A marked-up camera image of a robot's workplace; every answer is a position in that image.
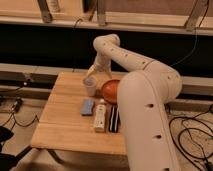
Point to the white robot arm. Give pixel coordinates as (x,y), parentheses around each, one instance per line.
(141,96)

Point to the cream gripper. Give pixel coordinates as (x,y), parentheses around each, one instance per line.
(91,71)

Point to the blue sponge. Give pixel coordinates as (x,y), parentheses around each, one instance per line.
(87,107)

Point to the white bottle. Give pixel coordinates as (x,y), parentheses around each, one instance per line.
(100,115)

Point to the orange ceramic bowl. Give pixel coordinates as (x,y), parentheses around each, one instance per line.
(109,91)

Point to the translucent white cup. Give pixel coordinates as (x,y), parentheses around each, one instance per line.
(90,84)

